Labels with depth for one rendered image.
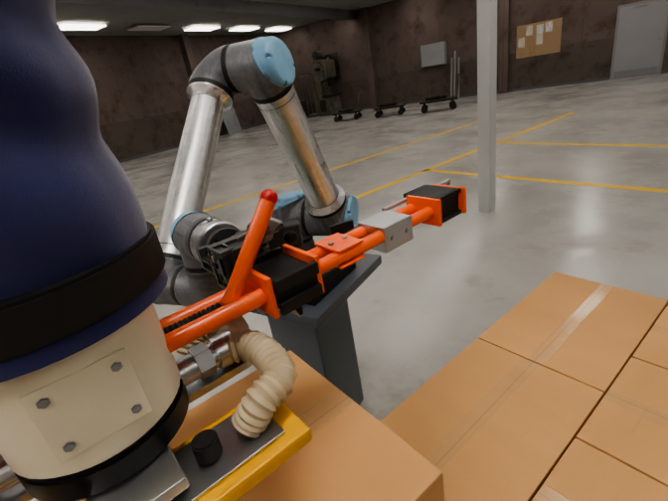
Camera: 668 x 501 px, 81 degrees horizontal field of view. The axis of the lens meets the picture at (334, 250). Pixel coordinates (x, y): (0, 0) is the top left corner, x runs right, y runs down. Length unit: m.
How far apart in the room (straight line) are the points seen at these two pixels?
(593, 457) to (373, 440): 0.68
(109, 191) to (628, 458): 1.19
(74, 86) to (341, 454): 0.56
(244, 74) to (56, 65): 0.72
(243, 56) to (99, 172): 0.73
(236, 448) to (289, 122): 0.85
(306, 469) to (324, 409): 0.11
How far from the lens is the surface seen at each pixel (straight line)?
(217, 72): 1.09
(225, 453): 0.49
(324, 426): 0.69
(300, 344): 1.65
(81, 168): 0.37
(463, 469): 1.14
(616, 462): 1.23
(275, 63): 1.04
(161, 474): 0.47
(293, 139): 1.15
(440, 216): 0.71
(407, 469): 0.63
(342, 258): 0.57
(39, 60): 0.36
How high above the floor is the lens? 1.46
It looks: 23 degrees down
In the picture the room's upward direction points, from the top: 10 degrees counter-clockwise
